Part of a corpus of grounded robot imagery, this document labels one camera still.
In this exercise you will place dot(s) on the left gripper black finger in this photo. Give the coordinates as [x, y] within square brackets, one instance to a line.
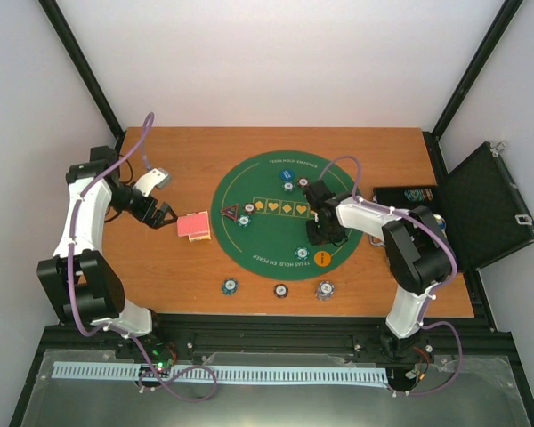
[162, 221]
[167, 212]

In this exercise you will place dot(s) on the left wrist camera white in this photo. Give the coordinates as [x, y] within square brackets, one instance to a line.
[155, 178]

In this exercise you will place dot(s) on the teal poker chip stack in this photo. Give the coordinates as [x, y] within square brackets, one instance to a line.
[230, 286]

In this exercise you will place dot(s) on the black poker case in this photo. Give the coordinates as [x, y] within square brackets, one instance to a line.
[486, 216]

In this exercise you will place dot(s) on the right black frame post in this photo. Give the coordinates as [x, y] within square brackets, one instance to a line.
[487, 46]

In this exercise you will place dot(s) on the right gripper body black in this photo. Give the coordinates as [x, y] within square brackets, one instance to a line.
[322, 234]

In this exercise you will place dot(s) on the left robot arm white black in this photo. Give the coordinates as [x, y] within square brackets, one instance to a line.
[78, 281]

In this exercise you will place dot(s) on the orange round blind button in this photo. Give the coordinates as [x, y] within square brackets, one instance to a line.
[322, 258]

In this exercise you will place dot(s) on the round green poker mat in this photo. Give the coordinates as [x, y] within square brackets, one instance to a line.
[266, 247]

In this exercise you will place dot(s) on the red playing card deck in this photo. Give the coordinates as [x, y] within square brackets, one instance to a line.
[193, 223]

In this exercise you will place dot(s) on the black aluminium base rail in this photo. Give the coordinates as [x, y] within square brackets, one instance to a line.
[196, 335]

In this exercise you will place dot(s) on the blue white chip stack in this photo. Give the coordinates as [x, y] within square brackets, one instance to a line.
[324, 290]

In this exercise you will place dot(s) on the light blue cable duct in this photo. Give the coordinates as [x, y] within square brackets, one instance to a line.
[228, 375]

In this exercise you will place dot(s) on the metal front plate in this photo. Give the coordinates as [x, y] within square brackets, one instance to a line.
[473, 391]

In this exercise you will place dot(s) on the black triangular dealer button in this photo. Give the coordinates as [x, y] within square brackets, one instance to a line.
[231, 211]

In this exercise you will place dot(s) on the blue round blind button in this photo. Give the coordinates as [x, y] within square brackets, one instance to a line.
[287, 175]

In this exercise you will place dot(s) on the orange card box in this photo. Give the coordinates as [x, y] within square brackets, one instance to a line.
[199, 237]

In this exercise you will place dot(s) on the left black frame post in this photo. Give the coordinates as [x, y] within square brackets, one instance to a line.
[73, 49]

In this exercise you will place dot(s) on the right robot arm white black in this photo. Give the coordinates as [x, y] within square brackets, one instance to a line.
[419, 255]

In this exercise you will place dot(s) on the brown poker chip stack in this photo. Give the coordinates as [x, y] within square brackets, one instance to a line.
[281, 291]

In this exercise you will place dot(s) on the chips row in case top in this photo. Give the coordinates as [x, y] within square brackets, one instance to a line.
[419, 195]

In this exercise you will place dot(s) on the blue white chips in case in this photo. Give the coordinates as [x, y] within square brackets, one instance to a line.
[440, 221]

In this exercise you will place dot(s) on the black frame post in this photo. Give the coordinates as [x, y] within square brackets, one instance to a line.
[487, 46]
[73, 49]

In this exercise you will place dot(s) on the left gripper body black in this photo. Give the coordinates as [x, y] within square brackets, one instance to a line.
[140, 212]

